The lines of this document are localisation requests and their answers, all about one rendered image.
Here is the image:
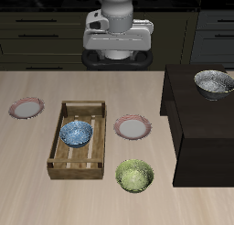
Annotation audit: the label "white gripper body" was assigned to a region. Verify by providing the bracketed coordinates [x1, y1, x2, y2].
[82, 19, 154, 51]

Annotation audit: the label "pink rimmed white plate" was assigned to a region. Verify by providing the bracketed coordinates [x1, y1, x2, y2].
[7, 97, 46, 120]
[113, 113, 153, 141]

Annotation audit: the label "blue bowl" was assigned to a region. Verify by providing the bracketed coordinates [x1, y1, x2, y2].
[58, 120, 94, 149]

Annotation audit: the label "black bowl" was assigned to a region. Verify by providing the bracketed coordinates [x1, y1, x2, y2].
[193, 70, 234, 102]

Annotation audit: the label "green bowl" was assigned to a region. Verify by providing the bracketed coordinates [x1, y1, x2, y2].
[114, 158, 155, 194]

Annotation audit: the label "dark kitchen cupboards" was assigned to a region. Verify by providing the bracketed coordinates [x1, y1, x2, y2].
[0, 4, 199, 71]

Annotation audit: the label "grey kitchen cupboards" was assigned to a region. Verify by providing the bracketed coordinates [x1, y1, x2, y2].
[189, 8, 234, 71]

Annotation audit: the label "wooden slat tray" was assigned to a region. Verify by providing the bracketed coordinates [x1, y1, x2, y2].
[46, 100, 108, 180]

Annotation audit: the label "dark wooden cabinet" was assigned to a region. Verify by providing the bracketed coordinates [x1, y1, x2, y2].
[159, 63, 234, 188]

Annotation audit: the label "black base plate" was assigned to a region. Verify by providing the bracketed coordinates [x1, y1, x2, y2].
[80, 48, 154, 71]

